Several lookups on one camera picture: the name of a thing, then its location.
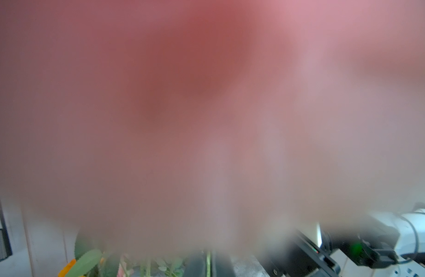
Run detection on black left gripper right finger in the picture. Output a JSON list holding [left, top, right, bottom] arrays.
[[211, 252, 235, 277]]

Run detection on pink peony single stem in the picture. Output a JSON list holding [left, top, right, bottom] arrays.
[[0, 1, 425, 259]]

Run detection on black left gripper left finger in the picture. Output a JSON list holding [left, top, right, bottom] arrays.
[[183, 251, 207, 277]]

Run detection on orange marigold flower stem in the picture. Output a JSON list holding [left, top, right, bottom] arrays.
[[58, 257, 106, 277]]

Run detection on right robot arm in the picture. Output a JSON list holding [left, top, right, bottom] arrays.
[[211, 203, 425, 277]]

